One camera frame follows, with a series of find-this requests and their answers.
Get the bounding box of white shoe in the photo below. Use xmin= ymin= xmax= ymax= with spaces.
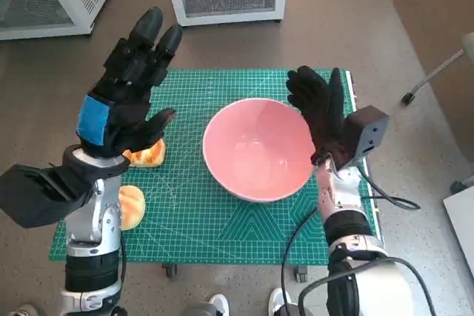
xmin=268 ymin=286 xmax=293 ymax=316
xmin=208 ymin=293 xmax=230 ymax=316

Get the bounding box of person's shoe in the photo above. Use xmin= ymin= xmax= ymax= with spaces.
xmin=7 ymin=303 xmax=38 ymax=316

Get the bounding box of pink bowl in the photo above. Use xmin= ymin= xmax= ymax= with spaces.
xmin=201 ymin=97 xmax=316 ymax=203

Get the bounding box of white board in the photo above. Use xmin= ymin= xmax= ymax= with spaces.
xmin=442 ymin=186 xmax=474 ymax=258

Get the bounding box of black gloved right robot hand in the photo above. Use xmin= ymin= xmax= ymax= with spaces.
xmin=286 ymin=66 xmax=353 ymax=165

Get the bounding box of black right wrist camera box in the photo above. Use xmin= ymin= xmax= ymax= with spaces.
xmin=339 ymin=105 xmax=391 ymax=169

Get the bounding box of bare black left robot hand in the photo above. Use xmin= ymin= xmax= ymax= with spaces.
xmin=76 ymin=7 xmax=184 ymax=158

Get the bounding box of grey metal chair leg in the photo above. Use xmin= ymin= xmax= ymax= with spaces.
xmin=401 ymin=33 xmax=474 ymax=105

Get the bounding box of black cable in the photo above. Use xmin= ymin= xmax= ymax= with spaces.
xmin=298 ymin=256 xmax=438 ymax=316
xmin=280 ymin=167 xmax=422 ymax=316
xmin=120 ymin=233 xmax=129 ymax=287

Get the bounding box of twisted orange toy bread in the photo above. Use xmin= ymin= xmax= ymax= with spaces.
xmin=121 ymin=138 xmax=167 ymax=168

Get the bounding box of green cutting mat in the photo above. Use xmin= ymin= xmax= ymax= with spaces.
xmin=50 ymin=67 xmax=382 ymax=266

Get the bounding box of round toy bread bun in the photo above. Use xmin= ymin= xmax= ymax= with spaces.
xmin=118 ymin=185 xmax=146 ymax=232

